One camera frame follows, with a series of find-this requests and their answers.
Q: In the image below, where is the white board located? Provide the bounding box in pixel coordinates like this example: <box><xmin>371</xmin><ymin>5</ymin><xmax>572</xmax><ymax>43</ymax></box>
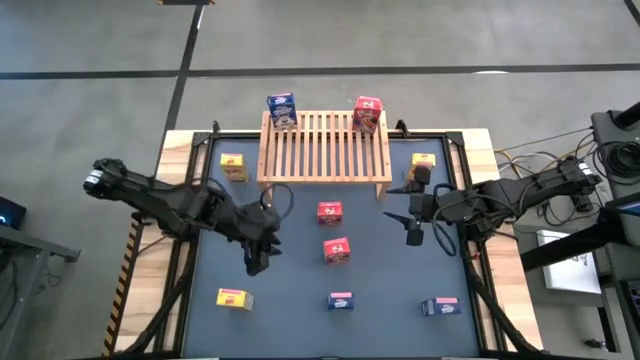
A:
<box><xmin>537</xmin><ymin>228</ymin><xmax>604</xmax><ymax>296</ymax></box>

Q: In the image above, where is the black device with blue light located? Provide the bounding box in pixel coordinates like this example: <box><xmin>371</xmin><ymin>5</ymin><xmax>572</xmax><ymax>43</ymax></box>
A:
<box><xmin>0</xmin><ymin>196</ymin><xmax>29</xmax><ymax>231</ymax></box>

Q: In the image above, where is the blue table mat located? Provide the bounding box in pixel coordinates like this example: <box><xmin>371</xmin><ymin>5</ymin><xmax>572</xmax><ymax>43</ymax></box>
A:
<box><xmin>182</xmin><ymin>137</ymin><xmax>481</xmax><ymax>359</ymax></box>

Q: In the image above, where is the black table frame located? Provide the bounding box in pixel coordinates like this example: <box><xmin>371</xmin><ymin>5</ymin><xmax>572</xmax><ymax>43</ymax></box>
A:
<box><xmin>112</xmin><ymin>119</ymin><xmax>546</xmax><ymax>360</ymax></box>

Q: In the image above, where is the equipment desk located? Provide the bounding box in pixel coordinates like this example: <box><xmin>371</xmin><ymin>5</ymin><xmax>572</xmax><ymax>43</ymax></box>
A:
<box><xmin>589</xmin><ymin>102</ymin><xmax>640</xmax><ymax>201</ymax></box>

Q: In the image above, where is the red Froot Loops cereal box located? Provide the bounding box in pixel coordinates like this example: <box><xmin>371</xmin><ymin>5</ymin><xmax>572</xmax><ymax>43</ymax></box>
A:
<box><xmin>352</xmin><ymin>95</ymin><xmax>384</xmax><ymax>135</ymax></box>
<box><xmin>322</xmin><ymin>236</ymin><xmax>352</xmax><ymax>265</ymax></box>
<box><xmin>316</xmin><ymin>201</ymin><xmax>345</xmax><ymax>228</ymax></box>

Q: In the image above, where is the blue Frosted Flakes cereal box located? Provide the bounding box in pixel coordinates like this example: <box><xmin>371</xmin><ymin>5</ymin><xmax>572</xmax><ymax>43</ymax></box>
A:
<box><xmin>327</xmin><ymin>291</ymin><xmax>355</xmax><ymax>312</ymax></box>
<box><xmin>266</xmin><ymin>92</ymin><xmax>299</xmax><ymax>131</ymax></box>
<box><xmin>420</xmin><ymin>297</ymin><xmax>462</xmax><ymax>318</ymax></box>

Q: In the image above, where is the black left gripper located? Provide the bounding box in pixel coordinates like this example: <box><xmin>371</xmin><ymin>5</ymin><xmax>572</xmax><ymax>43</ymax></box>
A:
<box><xmin>222</xmin><ymin>201</ymin><xmax>284</xmax><ymax>277</ymax></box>

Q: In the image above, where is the black cable coil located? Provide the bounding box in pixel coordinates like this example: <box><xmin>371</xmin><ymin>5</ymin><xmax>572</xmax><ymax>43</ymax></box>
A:
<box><xmin>593</xmin><ymin>139</ymin><xmax>640</xmax><ymax>180</ymax></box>

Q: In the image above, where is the yellow black hazard tape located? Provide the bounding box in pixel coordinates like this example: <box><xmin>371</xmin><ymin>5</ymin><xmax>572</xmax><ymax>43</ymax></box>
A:
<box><xmin>102</xmin><ymin>174</ymin><xmax>151</xmax><ymax>357</ymax></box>

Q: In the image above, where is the wooden slatted shelf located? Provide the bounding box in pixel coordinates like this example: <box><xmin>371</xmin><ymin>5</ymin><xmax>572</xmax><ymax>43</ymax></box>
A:
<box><xmin>256</xmin><ymin>110</ymin><xmax>394</xmax><ymax>203</ymax></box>

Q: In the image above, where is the yellow Corn Pops cereal box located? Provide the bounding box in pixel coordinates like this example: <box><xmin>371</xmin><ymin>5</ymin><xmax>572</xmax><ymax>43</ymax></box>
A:
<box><xmin>215</xmin><ymin>287</ymin><xmax>255</xmax><ymax>312</ymax></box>
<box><xmin>405</xmin><ymin>152</ymin><xmax>437</xmax><ymax>182</ymax></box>
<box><xmin>220</xmin><ymin>152</ymin><xmax>250</xmax><ymax>183</ymax></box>

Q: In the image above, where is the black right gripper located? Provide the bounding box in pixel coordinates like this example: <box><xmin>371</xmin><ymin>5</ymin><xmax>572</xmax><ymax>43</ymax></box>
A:
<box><xmin>383</xmin><ymin>165</ymin><xmax>454</xmax><ymax>246</ymax></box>

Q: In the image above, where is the black stand beam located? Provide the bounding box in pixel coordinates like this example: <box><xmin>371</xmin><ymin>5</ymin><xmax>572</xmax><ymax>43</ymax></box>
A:
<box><xmin>519</xmin><ymin>212</ymin><xmax>640</xmax><ymax>272</ymax></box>

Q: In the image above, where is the grey side desk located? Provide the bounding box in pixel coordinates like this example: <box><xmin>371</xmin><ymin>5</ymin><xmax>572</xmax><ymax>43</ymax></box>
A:
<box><xmin>0</xmin><ymin>223</ymin><xmax>81</xmax><ymax>360</ymax></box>

